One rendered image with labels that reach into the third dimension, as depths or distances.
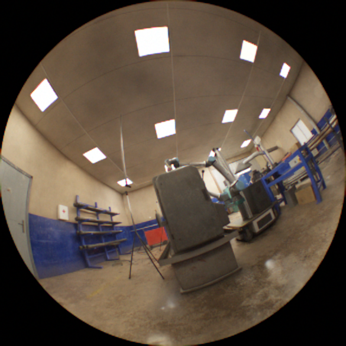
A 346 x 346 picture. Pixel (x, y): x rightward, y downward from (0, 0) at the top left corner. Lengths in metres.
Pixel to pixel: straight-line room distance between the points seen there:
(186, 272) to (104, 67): 3.31
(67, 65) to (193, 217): 3.23
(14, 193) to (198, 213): 3.21
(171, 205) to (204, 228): 0.37
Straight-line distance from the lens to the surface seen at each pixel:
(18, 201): 3.00
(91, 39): 2.73
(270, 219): 2.19
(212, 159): 1.78
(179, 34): 2.83
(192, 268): 1.22
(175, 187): 1.10
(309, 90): 7.35
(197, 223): 1.07
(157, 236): 5.06
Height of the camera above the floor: 0.77
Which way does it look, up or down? 24 degrees up
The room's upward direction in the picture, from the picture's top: 21 degrees counter-clockwise
